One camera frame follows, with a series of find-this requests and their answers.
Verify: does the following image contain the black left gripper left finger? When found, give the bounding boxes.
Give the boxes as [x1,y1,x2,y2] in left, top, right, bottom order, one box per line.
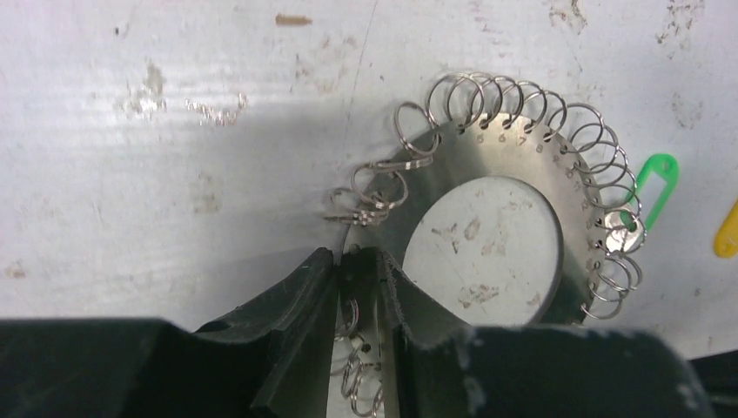
[1,248,338,417]

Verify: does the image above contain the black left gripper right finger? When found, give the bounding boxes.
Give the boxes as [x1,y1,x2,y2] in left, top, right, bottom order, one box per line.
[377,251,715,417]

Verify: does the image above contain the key with green tag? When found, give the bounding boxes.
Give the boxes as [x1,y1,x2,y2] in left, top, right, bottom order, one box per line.
[604,153,680,253]

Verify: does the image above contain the metal disc with key rings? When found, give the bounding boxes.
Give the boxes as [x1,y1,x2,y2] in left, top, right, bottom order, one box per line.
[322,71,648,418]

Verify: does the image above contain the key with yellow tag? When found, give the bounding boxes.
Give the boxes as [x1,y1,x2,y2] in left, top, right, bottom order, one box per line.
[713,201,738,259]

